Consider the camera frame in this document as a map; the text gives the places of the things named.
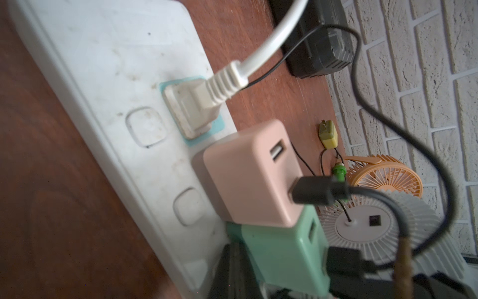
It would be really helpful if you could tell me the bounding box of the black tool case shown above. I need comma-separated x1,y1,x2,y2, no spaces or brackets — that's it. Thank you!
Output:
281,0,354,78

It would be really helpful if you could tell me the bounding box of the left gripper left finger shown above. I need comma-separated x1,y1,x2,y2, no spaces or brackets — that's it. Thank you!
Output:
207,242,263,299

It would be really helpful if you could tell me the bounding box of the white power strip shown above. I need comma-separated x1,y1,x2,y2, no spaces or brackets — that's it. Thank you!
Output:
8,1,237,299

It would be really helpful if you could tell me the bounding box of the orange small fan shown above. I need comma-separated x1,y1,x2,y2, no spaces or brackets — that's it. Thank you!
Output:
345,154,423,198

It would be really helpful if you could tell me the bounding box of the black USB cable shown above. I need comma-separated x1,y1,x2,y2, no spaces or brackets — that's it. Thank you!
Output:
242,24,458,270

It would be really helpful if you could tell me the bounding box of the yellow USB charger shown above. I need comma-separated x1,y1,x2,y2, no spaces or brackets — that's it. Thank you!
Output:
318,120,338,149

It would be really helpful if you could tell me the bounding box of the pink USB charger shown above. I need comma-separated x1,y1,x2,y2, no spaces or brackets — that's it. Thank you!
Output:
192,119,303,227

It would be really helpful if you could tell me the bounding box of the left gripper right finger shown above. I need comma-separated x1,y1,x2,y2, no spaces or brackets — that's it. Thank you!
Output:
330,272,477,299

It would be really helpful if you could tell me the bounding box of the green USB charger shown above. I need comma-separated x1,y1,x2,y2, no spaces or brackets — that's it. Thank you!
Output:
227,206,331,297

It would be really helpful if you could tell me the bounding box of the white small desk fan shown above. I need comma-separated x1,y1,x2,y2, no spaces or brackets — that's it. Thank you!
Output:
318,191,469,282

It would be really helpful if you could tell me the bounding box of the white power cable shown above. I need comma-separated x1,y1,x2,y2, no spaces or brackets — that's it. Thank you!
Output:
238,0,311,77

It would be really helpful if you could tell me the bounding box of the white plug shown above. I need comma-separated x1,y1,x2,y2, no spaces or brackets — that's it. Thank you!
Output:
162,61,248,140

